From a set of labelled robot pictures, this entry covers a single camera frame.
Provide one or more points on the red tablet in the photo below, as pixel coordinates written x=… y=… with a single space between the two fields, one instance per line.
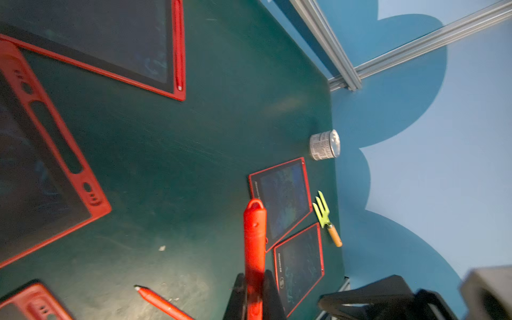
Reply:
x=140 y=43
x=33 y=301
x=299 y=266
x=48 y=189
x=284 y=191

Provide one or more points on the aluminium back rail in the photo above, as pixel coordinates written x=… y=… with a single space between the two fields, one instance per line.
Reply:
x=349 y=76

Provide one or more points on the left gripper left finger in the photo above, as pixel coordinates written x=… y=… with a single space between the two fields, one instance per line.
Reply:
x=236 y=308

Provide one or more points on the red stylus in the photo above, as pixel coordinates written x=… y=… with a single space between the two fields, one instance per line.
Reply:
x=161 y=304
x=254 y=225

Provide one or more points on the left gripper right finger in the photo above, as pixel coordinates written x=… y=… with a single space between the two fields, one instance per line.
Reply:
x=272 y=306

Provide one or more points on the green garden fork wooden handle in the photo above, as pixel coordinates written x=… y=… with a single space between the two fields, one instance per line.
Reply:
x=322 y=212

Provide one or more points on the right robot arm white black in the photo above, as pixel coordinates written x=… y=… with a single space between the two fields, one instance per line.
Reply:
x=486 y=292

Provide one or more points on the silver tin can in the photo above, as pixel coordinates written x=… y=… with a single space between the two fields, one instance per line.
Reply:
x=325 y=145

